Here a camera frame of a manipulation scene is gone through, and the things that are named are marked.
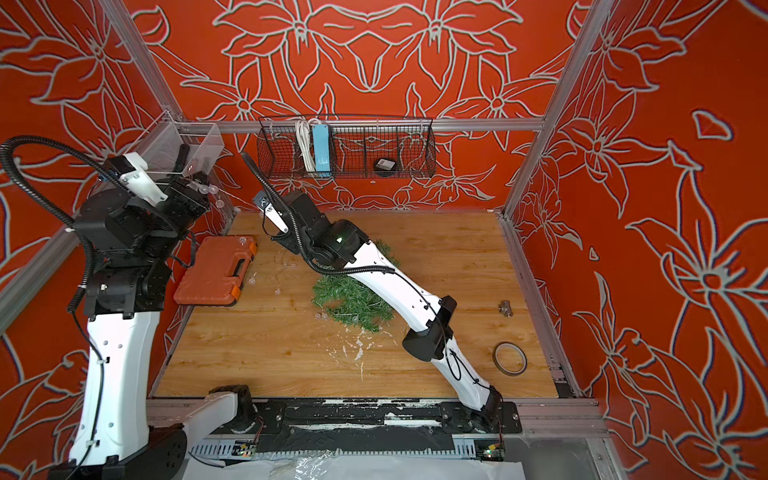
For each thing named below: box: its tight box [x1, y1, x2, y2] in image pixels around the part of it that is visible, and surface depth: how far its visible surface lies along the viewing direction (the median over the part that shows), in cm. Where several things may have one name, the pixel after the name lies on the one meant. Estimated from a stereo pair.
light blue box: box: [312, 124, 331, 172], surface depth 91 cm
